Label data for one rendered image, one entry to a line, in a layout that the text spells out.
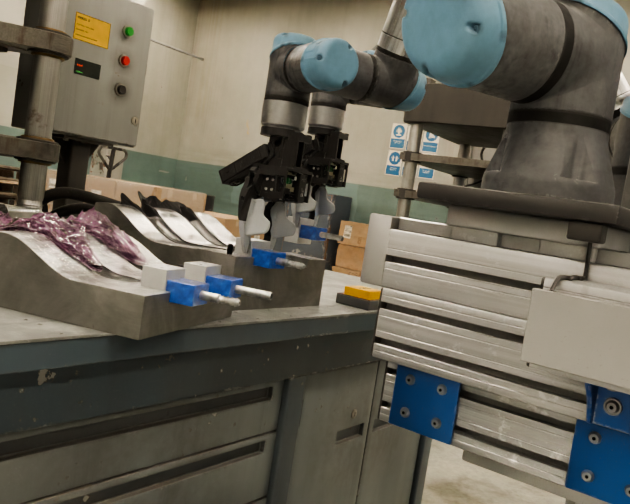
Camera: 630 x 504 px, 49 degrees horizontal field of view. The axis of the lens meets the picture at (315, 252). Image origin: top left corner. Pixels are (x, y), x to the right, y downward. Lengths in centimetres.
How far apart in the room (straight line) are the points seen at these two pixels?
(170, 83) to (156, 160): 112
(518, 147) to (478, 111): 442
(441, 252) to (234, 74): 929
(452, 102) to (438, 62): 458
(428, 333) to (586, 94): 32
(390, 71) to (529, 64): 39
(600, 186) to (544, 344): 23
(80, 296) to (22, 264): 10
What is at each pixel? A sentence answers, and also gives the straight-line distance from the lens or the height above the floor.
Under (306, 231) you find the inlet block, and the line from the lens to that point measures 145.
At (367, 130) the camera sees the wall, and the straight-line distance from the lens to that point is 866.
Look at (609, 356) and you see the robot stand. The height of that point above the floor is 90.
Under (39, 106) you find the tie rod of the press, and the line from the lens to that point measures 176.
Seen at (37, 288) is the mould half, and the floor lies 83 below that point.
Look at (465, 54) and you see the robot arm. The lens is 73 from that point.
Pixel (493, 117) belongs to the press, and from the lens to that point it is 519.
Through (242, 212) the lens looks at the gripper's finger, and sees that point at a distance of 114.
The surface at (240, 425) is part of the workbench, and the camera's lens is 123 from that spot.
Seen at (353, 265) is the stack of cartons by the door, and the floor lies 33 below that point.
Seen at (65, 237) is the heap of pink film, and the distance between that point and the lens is 99.
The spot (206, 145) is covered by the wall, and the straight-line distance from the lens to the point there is 1017.
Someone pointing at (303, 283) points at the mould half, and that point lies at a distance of 128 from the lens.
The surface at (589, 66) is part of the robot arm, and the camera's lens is 83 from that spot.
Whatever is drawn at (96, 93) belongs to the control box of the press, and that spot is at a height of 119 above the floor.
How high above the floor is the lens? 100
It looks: 4 degrees down
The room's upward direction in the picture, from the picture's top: 9 degrees clockwise
